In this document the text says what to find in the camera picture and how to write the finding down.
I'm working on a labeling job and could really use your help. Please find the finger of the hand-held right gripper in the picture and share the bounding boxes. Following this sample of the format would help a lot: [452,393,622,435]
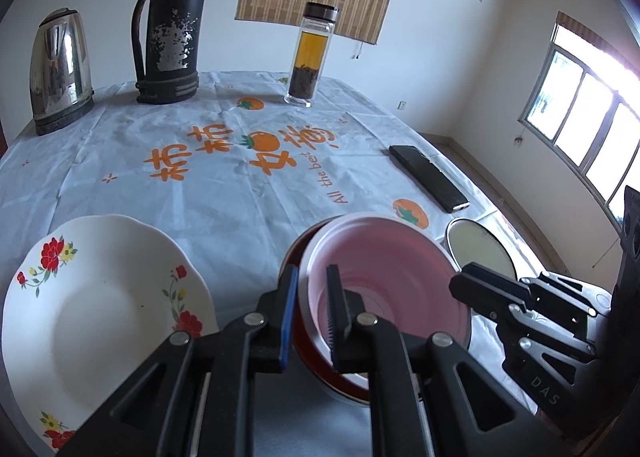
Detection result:
[462,262,613,333]
[448,274,598,368]

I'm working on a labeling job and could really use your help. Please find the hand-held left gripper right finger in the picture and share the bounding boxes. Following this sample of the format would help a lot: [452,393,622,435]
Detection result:
[325,264,571,457]

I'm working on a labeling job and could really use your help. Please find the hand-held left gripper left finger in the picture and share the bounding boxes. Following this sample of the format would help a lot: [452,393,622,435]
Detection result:
[55,264,301,457]

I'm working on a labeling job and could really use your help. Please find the pink bowl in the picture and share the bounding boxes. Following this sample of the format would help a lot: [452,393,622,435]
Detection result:
[298,217,468,358]

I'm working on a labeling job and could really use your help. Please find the red rimmed bowl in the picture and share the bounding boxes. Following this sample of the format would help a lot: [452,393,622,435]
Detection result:
[279,229,473,405]

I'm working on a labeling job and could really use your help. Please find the white plate red flowers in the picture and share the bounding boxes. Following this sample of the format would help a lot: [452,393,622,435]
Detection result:
[1,214,219,455]

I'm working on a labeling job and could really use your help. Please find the small round mirror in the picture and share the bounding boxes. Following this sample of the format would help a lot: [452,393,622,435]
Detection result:
[446,218,519,283]

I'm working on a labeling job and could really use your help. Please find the black remote control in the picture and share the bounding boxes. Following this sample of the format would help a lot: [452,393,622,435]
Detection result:
[389,145,471,214]

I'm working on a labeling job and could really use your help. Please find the glass window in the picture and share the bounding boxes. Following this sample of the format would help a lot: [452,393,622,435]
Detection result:
[517,12,640,233]

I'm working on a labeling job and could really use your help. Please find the white printed tablecloth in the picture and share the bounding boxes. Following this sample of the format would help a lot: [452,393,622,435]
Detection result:
[0,69,541,457]

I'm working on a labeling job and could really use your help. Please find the glass tea bottle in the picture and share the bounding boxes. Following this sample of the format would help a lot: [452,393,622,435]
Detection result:
[284,2,340,109]

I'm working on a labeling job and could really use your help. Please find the worn black thermos flask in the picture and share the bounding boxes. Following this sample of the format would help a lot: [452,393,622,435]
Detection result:
[131,0,213,106]

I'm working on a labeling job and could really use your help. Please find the stainless steel electric kettle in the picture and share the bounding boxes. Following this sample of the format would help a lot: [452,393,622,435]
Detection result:
[29,8,96,136]

